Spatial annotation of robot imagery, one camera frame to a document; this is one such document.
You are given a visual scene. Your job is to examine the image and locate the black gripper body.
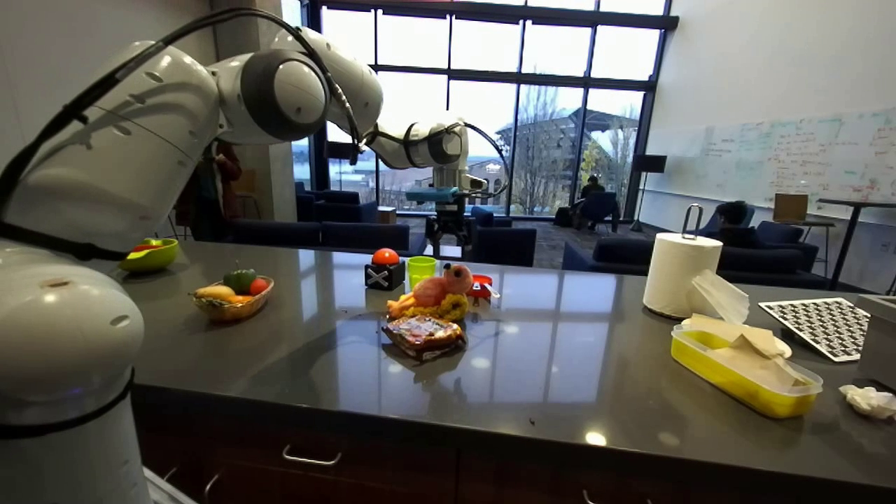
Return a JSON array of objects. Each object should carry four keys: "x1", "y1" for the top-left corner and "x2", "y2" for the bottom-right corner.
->
[{"x1": 428, "y1": 199, "x2": 471, "y2": 240}]

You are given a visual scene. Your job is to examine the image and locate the orange plush toy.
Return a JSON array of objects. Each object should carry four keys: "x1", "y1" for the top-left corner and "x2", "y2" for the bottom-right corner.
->
[{"x1": 408, "y1": 260, "x2": 499, "y2": 310}]

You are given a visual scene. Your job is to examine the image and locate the green toy bell pepper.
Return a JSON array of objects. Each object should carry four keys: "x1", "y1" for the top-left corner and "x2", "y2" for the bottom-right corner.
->
[{"x1": 221, "y1": 267, "x2": 260, "y2": 297}]

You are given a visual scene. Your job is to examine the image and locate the green plastic cup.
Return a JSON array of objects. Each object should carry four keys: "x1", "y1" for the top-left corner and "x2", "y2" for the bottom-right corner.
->
[{"x1": 407, "y1": 255, "x2": 442, "y2": 292}]

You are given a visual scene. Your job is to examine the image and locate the dark blue armchair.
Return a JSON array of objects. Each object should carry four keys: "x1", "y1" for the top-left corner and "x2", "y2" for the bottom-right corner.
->
[{"x1": 462, "y1": 222, "x2": 541, "y2": 269}]

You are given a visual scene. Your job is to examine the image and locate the red ball on cube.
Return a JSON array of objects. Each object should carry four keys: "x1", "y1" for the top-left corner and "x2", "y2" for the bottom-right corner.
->
[{"x1": 369, "y1": 244, "x2": 404, "y2": 272}]

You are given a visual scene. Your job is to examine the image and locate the black cube with white X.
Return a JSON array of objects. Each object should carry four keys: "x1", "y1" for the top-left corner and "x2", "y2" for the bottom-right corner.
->
[{"x1": 361, "y1": 258, "x2": 408, "y2": 295}]

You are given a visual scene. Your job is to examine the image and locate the long dark blue sofa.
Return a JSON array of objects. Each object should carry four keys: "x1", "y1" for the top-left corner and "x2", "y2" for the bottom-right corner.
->
[{"x1": 226, "y1": 188, "x2": 417, "y2": 258}]

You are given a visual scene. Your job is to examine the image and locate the seated person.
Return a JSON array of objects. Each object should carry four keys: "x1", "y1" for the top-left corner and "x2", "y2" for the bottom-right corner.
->
[{"x1": 572, "y1": 174, "x2": 623, "y2": 232}]

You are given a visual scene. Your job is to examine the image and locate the black screen on stand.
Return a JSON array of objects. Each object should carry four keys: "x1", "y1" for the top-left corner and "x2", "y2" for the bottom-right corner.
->
[{"x1": 635, "y1": 152, "x2": 672, "y2": 225}]

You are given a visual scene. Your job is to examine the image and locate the woven wicker basket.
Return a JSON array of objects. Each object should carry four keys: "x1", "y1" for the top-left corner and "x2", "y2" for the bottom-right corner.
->
[{"x1": 193, "y1": 278, "x2": 280, "y2": 324}]

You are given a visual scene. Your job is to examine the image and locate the white paper towel roll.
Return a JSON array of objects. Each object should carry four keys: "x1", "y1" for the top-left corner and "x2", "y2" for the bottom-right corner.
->
[{"x1": 641, "y1": 230, "x2": 725, "y2": 321}]

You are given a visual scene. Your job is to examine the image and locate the standing person dark clothes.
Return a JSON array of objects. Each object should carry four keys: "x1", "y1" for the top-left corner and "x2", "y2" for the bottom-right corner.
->
[{"x1": 175, "y1": 138, "x2": 247, "y2": 247}]

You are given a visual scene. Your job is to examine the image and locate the dark wood counter cabinet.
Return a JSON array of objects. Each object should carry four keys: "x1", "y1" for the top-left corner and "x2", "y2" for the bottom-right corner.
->
[{"x1": 133, "y1": 383, "x2": 896, "y2": 504}]

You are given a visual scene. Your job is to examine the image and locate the clear plastic lid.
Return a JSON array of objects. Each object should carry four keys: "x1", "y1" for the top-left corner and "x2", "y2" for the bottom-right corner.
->
[{"x1": 687, "y1": 269, "x2": 753, "y2": 327}]

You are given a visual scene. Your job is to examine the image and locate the beige folded napkin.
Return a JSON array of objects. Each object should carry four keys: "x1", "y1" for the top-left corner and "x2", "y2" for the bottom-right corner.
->
[{"x1": 681, "y1": 310, "x2": 796, "y2": 365}]

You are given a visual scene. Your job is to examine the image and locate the yellow sponge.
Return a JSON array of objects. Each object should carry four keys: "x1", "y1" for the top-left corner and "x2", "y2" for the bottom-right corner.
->
[{"x1": 667, "y1": 310, "x2": 826, "y2": 422}]

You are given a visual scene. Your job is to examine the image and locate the dark sofa with low back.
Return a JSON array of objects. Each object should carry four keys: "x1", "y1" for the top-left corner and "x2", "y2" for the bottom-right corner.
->
[{"x1": 592, "y1": 230, "x2": 824, "y2": 286}]

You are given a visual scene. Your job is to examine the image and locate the wooden chair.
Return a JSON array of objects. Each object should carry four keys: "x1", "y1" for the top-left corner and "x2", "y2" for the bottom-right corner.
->
[{"x1": 771, "y1": 190, "x2": 838, "y2": 253}]

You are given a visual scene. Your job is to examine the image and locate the black white checkerboard sheet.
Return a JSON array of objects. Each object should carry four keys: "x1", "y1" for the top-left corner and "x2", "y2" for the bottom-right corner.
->
[{"x1": 757, "y1": 295, "x2": 877, "y2": 367}]

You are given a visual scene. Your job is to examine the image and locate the dark round table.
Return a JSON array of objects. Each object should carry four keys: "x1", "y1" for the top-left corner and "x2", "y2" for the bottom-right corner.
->
[{"x1": 814, "y1": 195, "x2": 896, "y2": 288}]

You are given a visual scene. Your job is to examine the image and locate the grey metal box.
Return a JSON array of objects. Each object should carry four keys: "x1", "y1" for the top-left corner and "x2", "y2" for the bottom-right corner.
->
[{"x1": 855, "y1": 292, "x2": 896, "y2": 393}]

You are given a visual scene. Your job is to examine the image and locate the crumpled white tissue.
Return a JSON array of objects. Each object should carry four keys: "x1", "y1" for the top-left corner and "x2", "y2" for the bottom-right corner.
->
[{"x1": 838, "y1": 381, "x2": 896, "y2": 422}]

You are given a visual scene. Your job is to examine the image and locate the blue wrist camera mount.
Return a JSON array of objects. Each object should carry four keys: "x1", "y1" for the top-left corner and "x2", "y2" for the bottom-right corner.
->
[{"x1": 404, "y1": 184, "x2": 476, "y2": 206}]

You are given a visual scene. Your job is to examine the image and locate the black window frame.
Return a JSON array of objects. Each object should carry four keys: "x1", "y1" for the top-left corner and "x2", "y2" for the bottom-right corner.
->
[{"x1": 299, "y1": 0, "x2": 681, "y2": 225}]

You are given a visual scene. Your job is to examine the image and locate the wall whiteboard with writing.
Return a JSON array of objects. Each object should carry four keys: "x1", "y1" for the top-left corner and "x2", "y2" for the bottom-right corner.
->
[{"x1": 641, "y1": 103, "x2": 896, "y2": 206}]

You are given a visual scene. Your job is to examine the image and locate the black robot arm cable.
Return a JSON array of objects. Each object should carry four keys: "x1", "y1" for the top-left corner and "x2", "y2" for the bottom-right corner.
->
[{"x1": 0, "y1": 5, "x2": 373, "y2": 260}]

